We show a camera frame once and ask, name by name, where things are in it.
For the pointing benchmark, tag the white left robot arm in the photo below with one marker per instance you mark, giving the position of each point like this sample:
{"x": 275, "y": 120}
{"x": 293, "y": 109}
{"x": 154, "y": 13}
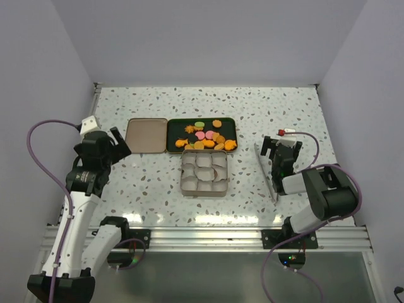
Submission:
{"x": 68, "y": 275}

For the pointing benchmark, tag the gold tin lid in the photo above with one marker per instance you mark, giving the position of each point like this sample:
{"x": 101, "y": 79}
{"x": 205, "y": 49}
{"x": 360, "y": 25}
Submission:
{"x": 146, "y": 135}

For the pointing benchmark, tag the pink sandwich cookie left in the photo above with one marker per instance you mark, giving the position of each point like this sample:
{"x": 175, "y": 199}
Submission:
{"x": 200, "y": 135}

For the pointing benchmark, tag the tan dotted cookie right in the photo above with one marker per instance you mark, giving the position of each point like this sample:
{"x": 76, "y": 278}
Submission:
{"x": 220, "y": 146}

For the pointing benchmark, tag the green macaron cookie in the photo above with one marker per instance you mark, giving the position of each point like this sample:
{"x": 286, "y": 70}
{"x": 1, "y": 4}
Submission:
{"x": 199, "y": 126}

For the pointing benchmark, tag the dark green tray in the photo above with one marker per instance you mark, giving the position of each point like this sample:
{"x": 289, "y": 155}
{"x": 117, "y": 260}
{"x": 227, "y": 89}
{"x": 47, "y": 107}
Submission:
{"x": 175, "y": 129}

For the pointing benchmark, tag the tan dotted round cookie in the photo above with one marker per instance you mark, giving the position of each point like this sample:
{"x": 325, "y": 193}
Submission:
{"x": 199, "y": 145}

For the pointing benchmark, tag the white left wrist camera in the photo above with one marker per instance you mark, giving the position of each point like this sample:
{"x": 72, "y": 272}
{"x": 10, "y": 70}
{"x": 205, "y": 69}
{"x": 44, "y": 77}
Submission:
{"x": 88, "y": 125}

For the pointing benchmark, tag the orange swirl star cookie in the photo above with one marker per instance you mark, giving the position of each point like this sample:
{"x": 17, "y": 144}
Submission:
{"x": 189, "y": 129}

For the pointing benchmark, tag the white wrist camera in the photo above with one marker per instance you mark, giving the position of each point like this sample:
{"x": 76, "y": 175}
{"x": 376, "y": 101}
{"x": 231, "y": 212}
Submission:
{"x": 287, "y": 137}
{"x": 88, "y": 125}

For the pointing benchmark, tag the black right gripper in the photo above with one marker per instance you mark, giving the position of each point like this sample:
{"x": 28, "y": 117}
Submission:
{"x": 268, "y": 142}

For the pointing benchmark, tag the metal tongs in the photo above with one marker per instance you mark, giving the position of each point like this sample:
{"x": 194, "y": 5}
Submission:
{"x": 265, "y": 172}

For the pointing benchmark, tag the white paper cupcake liners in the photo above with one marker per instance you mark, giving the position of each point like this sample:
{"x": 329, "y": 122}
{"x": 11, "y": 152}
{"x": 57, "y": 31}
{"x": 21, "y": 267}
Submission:
{"x": 204, "y": 172}

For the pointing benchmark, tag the gold cookie tin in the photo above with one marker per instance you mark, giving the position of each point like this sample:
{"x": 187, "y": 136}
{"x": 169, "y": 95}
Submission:
{"x": 204, "y": 173}

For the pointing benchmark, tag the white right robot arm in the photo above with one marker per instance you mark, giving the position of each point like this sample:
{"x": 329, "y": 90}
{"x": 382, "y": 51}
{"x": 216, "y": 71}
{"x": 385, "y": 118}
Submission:
{"x": 333, "y": 195}

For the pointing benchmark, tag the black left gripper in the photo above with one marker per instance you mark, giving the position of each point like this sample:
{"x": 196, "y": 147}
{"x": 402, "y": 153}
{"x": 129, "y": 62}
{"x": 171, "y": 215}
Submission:
{"x": 117, "y": 137}

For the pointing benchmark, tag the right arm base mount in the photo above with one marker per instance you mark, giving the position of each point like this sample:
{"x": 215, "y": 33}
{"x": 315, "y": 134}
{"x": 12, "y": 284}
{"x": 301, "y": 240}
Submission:
{"x": 277, "y": 238}

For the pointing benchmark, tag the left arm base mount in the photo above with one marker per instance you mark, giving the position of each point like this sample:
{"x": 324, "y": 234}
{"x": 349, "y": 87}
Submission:
{"x": 141, "y": 234}

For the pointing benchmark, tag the aluminium front rail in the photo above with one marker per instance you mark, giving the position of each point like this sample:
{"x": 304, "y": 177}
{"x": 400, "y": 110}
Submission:
{"x": 247, "y": 239}

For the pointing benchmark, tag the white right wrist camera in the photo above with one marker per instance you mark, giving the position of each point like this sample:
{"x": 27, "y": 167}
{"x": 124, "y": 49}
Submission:
{"x": 287, "y": 137}

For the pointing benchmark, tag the orange round flower cookie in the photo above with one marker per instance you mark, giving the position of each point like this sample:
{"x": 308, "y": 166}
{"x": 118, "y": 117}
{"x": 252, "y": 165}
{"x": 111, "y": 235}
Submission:
{"x": 216, "y": 123}

